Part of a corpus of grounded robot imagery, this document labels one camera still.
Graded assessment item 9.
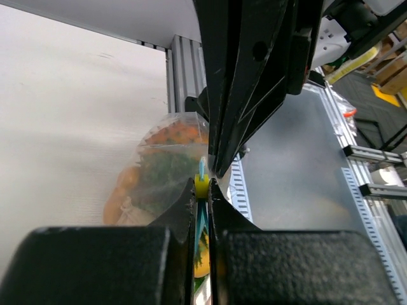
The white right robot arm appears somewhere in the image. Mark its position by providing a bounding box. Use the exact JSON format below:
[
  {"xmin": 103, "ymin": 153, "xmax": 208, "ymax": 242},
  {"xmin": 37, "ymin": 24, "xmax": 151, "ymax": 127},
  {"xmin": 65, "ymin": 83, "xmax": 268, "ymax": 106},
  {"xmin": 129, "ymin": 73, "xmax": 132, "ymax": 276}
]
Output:
[{"xmin": 194, "ymin": 1, "xmax": 406, "ymax": 177}]

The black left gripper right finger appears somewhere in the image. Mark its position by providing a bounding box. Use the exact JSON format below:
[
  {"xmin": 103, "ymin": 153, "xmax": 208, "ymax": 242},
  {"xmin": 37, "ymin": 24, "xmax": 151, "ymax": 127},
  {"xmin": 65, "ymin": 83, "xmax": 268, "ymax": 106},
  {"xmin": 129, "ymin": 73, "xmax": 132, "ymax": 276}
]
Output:
[{"xmin": 209, "ymin": 179, "xmax": 400, "ymax": 304}]

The toy pineapple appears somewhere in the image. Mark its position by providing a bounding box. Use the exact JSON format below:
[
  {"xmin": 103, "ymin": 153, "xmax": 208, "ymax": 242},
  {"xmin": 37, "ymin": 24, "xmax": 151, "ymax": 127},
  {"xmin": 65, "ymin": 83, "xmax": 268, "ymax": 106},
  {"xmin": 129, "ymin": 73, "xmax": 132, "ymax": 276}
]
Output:
[{"xmin": 132, "ymin": 120, "xmax": 209, "ymax": 215}]

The yellow toy lemon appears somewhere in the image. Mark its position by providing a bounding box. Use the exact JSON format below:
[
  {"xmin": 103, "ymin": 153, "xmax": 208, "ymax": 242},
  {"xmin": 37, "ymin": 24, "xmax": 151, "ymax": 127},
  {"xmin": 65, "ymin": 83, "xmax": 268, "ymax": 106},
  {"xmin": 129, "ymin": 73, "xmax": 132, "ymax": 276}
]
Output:
[{"xmin": 194, "ymin": 231, "xmax": 210, "ymax": 278}]

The white toy garlic bulb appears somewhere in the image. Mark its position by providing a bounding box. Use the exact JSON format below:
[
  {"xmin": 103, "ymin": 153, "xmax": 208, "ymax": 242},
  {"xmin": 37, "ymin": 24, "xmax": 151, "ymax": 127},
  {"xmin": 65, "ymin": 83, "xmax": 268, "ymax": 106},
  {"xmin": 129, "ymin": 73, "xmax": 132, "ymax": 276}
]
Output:
[{"xmin": 117, "ymin": 197, "xmax": 156, "ymax": 226}]

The clear zip top bag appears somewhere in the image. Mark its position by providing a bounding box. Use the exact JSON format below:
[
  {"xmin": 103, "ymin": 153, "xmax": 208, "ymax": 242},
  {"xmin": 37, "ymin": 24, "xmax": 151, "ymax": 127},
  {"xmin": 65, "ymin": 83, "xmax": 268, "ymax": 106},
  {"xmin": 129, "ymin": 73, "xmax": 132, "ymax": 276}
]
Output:
[{"xmin": 102, "ymin": 112, "xmax": 209, "ymax": 226}]

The white slotted cable duct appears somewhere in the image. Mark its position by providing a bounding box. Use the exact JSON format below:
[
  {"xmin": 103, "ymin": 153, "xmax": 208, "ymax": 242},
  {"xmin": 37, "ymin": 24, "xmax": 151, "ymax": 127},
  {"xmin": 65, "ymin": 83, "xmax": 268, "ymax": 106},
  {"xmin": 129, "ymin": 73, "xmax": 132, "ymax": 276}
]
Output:
[{"xmin": 228, "ymin": 154, "xmax": 253, "ymax": 222}]

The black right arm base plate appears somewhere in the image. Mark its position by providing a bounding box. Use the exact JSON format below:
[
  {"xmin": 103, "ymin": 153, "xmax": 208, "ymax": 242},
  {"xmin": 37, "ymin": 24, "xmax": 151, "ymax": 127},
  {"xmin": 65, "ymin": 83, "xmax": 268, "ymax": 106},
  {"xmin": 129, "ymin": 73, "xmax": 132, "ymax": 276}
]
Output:
[{"xmin": 184, "ymin": 87, "xmax": 210, "ymax": 122}]

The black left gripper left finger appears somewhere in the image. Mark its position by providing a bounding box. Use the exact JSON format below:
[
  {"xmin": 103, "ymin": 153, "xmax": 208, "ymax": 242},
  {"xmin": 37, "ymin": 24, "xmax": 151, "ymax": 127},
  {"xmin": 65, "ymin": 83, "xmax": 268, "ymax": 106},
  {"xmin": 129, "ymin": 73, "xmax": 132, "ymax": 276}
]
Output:
[{"xmin": 1, "ymin": 180, "xmax": 195, "ymax": 304}]

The yellow toy ginger root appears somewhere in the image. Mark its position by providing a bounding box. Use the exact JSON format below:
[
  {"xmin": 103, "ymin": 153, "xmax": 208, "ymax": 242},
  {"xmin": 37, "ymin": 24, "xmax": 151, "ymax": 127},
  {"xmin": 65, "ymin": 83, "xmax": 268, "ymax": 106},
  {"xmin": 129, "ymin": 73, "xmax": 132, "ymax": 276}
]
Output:
[{"xmin": 103, "ymin": 166, "xmax": 140, "ymax": 225}]

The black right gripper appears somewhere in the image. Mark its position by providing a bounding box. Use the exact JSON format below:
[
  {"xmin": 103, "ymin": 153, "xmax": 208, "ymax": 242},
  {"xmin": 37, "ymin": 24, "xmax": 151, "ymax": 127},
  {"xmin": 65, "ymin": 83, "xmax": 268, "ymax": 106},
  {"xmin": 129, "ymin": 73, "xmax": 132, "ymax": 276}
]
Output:
[{"xmin": 193, "ymin": 0, "xmax": 324, "ymax": 177}]

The right aluminium frame post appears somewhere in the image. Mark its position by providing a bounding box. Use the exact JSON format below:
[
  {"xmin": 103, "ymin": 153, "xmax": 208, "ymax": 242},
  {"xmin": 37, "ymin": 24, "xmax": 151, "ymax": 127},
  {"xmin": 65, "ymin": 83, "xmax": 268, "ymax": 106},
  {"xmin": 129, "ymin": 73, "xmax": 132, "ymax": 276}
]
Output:
[{"xmin": 166, "ymin": 35, "xmax": 206, "ymax": 113}]

